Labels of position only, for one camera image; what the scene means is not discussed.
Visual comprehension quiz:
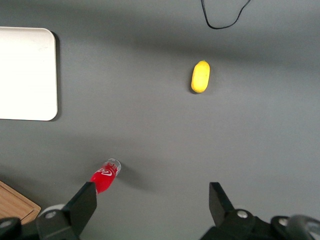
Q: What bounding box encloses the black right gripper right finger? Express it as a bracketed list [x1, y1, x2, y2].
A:
[200, 181, 261, 240]

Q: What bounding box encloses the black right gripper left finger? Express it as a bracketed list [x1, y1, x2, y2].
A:
[35, 181, 98, 240]

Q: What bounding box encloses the white rectangular tray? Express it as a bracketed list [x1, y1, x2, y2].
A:
[0, 26, 59, 122]

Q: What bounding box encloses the red soda bottle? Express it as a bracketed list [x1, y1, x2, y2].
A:
[89, 157, 122, 195]

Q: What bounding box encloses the light wooden board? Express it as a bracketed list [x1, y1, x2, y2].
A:
[0, 180, 42, 226]

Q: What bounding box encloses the yellow lemon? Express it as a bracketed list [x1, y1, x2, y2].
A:
[190, 59, 211, 95]

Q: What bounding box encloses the thin black cable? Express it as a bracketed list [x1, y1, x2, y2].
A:
[201, 0, 252, 30]

